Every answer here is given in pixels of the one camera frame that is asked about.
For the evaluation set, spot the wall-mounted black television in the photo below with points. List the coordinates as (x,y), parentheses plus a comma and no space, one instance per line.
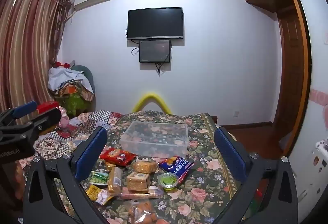
(155,23)

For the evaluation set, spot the long pink snack packet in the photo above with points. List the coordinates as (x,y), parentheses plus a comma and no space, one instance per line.
(143,193)

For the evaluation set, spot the small black monitor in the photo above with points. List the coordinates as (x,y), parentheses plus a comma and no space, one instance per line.
(155,51)

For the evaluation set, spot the yellow foam tube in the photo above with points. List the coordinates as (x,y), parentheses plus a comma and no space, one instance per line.
(151,97)

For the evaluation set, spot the white purple snack packet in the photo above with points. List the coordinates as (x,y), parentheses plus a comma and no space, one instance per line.
(105,197)

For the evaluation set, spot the pile of clothes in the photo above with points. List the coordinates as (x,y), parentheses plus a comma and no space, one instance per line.
(66,77)

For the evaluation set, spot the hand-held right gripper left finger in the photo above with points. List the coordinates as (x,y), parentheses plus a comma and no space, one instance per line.
(91,154)

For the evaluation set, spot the green snack packet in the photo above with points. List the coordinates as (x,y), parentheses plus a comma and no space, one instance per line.
(98,177)

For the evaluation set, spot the green jelly cup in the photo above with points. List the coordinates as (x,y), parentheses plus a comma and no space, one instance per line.
(167,181)

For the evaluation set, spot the barcode brown cake packet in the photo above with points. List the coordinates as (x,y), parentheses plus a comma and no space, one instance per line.
(115,179)

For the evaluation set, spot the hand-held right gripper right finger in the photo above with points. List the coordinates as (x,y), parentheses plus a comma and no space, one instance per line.
(230,154)

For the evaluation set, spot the square brown cake packet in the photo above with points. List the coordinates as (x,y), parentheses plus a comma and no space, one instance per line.
(138,181)

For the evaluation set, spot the red cloth item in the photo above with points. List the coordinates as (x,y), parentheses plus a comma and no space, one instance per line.
(47,107)

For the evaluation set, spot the pink toy figure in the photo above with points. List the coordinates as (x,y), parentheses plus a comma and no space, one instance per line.
(64,117)

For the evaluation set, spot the floral green blanket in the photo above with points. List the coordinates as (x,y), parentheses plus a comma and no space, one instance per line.
(202,188)

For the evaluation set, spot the wooden door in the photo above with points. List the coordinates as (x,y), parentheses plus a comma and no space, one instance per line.
(292,72)

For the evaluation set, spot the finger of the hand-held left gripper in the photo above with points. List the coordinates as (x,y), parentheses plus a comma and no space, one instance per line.
(23,109)
(47,118)

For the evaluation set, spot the golden crisp cake packet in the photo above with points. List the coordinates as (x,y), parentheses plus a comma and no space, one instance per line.
(144,166)

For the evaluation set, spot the yellow snack packet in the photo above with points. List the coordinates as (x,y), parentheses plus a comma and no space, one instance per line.
(93,192)

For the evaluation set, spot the dark green chair back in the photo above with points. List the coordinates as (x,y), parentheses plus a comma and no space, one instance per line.
(88,72)

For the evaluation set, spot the orange label rice cake packet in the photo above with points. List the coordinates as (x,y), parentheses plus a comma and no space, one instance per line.
(143,213)

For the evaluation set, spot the striped brown curtain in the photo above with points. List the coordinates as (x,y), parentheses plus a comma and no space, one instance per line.
(25,47)

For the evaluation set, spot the blue chip packet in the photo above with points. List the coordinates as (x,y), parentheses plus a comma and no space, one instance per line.
(179,165)

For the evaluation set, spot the clear plastic storage box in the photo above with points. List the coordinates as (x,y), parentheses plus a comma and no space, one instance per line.
(133,139)

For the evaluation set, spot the white panel with stickers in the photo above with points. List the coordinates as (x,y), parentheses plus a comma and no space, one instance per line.
(315,72)

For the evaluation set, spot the patchwork quilt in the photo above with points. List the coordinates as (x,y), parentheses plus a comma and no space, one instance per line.
(84,121)

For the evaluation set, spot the red snack packet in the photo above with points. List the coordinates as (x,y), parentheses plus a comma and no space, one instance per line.
(116,156)

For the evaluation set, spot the green patterned cloth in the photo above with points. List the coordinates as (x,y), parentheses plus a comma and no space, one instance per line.
(73,103)

